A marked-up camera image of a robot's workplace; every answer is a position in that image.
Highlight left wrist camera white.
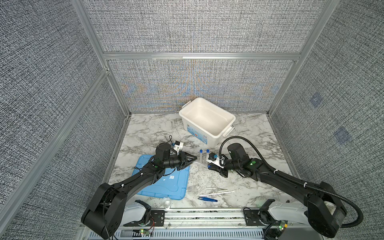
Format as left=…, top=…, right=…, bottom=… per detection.
left=173, top=141, right=184, bottom=155

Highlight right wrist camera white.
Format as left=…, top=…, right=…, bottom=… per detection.
left=206, top=153, right=225, bottom=169

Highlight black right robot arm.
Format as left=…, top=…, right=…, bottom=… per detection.
left=207, top=143, right=347, bottom=238

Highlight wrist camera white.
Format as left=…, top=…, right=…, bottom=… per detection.
left=206, top=153, right=225, bottom=169
left=173, top=141, right=184, bottom=155

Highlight white plastic pipette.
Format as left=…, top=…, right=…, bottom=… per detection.
left=199, top=191, right=235, bottom=197

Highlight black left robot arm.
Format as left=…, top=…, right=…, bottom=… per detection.
left=81, top=143, right=198, bottom=240

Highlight aluminium front rail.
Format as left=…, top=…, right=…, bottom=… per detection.
left=111, top=208, right=325, bottom=240

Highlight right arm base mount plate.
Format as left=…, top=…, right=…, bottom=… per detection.
left=243, top=208, right=271, bottom=226

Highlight small clear glass flask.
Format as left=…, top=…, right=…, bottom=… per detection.
left=163, top=197, right=172, bottom=211

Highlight black corrugated cable conduit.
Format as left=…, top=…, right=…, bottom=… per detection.
left=218, top=136, right=364, bottom=229

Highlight white plastic storage bin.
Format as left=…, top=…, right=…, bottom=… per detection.
left=179, top=98, right=236, bottom=149

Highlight clear test tube rack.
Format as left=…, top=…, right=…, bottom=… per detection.
left=196, top=153, right=223, bottom=173

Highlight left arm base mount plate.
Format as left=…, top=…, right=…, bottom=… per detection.
left=123, top=210, right=166, bottom=228

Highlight blue plastic tweezers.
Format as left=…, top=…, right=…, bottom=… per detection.
left=198, top=197, right=218, bottom=203

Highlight blue plastic bin lid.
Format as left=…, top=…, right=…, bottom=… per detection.
left=138, top=167, right=190, bottom=200

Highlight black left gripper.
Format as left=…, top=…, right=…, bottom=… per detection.
left=163, top=151, right=197, bottom=171

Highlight aluminium enclosure frame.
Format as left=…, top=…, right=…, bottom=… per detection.
left=1, top=1, right=337, bottom=233

